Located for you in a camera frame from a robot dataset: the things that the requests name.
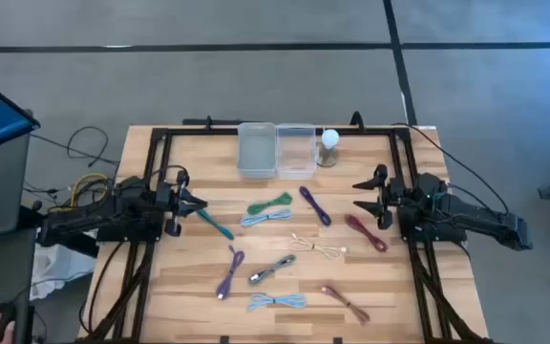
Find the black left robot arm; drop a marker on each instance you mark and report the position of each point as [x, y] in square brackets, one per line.
[112, 210]

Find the grey desk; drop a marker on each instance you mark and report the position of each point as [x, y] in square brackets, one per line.
[7, 191]

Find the black aluminium table frame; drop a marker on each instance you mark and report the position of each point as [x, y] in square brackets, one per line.
[198, 131]

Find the white plastic bag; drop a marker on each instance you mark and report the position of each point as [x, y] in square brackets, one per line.
[55, 267]

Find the black computer mouse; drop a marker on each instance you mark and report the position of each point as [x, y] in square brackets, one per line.
[5, 313]

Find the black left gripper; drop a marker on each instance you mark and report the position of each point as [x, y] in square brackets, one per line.
[172, 200]

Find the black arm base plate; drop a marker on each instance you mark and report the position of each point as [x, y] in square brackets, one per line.
[127, 235]
[439, 236]

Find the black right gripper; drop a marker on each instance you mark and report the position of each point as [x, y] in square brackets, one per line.
[386, 198]

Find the clear plastic bin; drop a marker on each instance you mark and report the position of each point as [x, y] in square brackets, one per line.
[296, 153]

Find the white light bulb on base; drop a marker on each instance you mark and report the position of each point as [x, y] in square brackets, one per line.
[329, 139]

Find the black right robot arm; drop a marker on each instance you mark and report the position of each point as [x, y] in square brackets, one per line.
[466, 215]

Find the frosted plastic bin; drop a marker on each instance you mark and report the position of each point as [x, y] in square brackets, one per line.
[257, 153]

